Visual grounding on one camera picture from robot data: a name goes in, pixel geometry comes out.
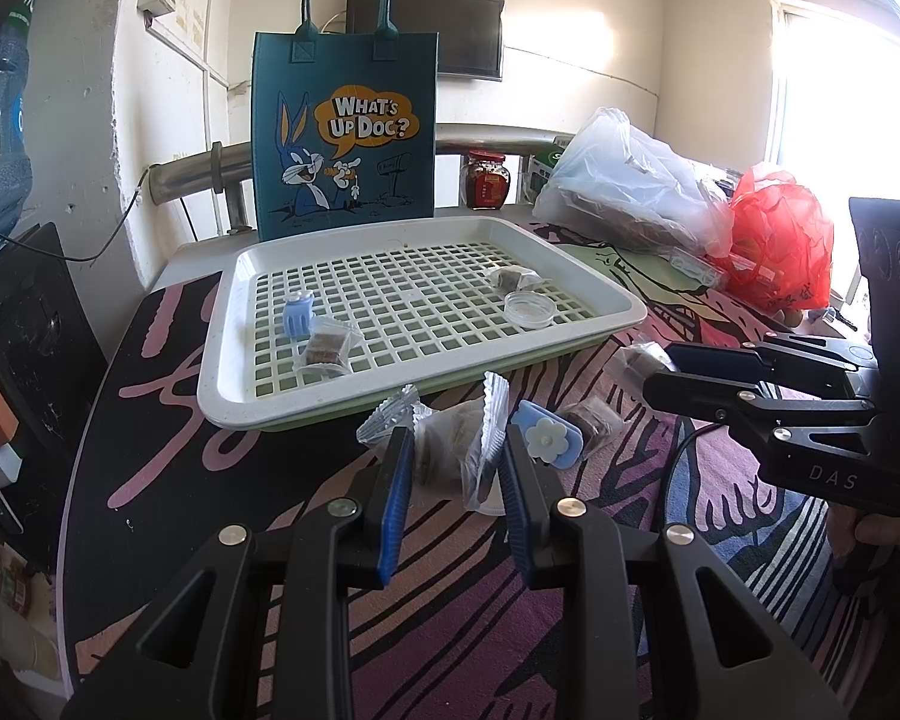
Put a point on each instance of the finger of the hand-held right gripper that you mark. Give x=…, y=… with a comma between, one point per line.
x=690, y=390
x=712, y=358

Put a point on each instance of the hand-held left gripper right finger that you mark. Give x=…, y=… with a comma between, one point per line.
x=514, y=510

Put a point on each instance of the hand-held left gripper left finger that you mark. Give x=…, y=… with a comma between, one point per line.
x=394, y=495

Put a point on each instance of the clear round dish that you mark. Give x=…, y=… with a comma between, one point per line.
x=487, y=504
x=529, y=309

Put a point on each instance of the blue flower hair clip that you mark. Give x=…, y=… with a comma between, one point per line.
x=298, y=311
x=547, y=439

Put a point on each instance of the white perforated tray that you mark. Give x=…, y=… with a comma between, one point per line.
x=225, y=360

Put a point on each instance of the person's right hand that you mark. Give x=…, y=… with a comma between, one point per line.
x=844, y=532

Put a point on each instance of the green tray base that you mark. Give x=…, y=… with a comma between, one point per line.
x=300, y=427

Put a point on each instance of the red plastic bag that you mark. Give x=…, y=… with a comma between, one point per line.
x=772, y=232

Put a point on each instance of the clear plastic bag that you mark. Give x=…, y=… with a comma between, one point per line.
x=630, y=187

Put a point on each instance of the green white carton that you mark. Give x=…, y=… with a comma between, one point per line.
x=540, y=172

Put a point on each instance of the red sauce jar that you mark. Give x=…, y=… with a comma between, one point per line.
x=487, y=184

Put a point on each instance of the blue cartoon rabbit tote bag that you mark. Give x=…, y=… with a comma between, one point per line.
x=390, y=187

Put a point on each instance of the black orange water dispenser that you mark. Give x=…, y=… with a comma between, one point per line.
x=37, y=330

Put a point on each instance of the small glass jar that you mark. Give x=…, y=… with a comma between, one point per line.
x=0, y=577

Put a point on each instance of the clear plastic lid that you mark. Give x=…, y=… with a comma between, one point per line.
x=15, y=637

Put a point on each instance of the stainless steel bed rail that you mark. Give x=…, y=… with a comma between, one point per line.
x=187, y=172

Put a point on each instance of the black wall television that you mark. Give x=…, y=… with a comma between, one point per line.
x=435, y=30

